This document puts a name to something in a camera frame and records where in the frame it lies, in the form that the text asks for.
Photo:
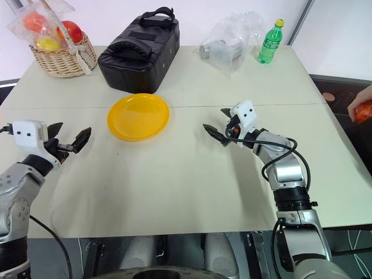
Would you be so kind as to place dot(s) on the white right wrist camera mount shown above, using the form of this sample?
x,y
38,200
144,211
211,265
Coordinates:
x,y
245,114

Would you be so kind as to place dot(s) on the crumpled clear plastic bag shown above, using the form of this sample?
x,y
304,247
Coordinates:
x,y
232,29

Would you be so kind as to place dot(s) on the green plastic bottle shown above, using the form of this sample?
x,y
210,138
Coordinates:
x,y
270,43

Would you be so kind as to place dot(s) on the silver metal can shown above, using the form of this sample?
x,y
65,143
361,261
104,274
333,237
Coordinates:
x,y
210,48

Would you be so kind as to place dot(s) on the yellow plastic plate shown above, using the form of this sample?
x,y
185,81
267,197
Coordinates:
x,y
138,116

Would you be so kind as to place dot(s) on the grey rounded robot leg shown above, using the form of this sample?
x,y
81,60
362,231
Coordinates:
x,y
221,255
136,253

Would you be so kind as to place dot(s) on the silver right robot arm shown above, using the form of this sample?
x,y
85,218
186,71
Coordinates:
x,y
290,174

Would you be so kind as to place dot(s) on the dark rounded robot torso rim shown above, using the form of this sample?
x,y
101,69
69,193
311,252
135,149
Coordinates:
x,y
162,274

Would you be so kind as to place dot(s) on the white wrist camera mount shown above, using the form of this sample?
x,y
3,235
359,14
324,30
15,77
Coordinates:
x,y
27,132
245,114

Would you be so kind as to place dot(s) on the black table frame bracket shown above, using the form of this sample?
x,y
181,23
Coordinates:
x,y
97,255
258,253

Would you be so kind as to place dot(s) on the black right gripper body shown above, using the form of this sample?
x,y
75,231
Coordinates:
x,y
234,129

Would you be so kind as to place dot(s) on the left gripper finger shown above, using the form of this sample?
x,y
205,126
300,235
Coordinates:
x,y
55,129
82,139

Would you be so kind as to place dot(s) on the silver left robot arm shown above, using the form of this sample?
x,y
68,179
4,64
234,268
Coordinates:
x,y
17,186

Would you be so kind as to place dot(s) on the yellow lemon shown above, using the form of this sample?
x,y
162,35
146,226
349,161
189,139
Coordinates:
x,y
48,43

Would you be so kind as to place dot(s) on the brown round disc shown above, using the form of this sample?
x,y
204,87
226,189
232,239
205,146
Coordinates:
x,y
328,96

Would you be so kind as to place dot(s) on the orange fruit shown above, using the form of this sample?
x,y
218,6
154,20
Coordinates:
x,y
34,21

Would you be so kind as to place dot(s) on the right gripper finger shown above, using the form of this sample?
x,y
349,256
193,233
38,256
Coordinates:
x,y
226,112
216,134

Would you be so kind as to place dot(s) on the woven wicker basket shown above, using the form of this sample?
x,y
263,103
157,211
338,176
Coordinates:
x,y
61,62

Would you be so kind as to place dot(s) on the person's bare hand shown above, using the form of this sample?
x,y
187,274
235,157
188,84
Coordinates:
x,y
360,98

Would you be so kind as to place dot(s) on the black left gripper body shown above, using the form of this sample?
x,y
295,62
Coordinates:
x,y
59,151

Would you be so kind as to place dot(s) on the orange-red fruit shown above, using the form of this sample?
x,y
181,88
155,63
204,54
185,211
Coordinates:
x,y
365,114

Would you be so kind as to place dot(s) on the black padded carry bag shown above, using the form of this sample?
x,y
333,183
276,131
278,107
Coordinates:
x,y
136,58

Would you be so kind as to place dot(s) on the dark side table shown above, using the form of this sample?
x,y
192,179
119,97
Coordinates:
x,y
343,96

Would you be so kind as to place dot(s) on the red apple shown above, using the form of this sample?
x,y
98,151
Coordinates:
x,y
72,31

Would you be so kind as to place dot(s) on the clear fruit wrapping bag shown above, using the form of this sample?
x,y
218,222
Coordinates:
x,y
20,27

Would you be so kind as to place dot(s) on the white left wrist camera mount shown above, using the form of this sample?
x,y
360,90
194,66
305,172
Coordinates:
x,y
27,132

